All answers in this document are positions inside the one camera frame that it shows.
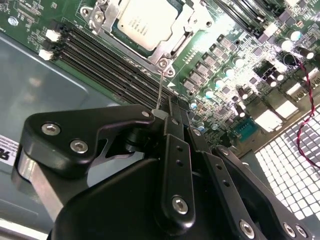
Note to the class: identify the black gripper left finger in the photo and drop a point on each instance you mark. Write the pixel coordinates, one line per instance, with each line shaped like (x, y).
(75, 125)

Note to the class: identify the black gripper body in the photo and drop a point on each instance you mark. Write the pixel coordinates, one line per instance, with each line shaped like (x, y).
(112, 207)

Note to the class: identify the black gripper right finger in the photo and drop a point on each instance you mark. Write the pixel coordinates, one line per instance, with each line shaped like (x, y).
(220, 172)

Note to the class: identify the metal locking lever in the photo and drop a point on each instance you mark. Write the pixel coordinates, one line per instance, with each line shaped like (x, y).
(160, 86)

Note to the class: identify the metal socket cover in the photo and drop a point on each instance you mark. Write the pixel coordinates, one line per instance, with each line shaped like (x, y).
(108, 20)

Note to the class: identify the CPU with silver top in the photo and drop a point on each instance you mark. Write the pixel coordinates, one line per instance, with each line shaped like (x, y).
(145, 22)

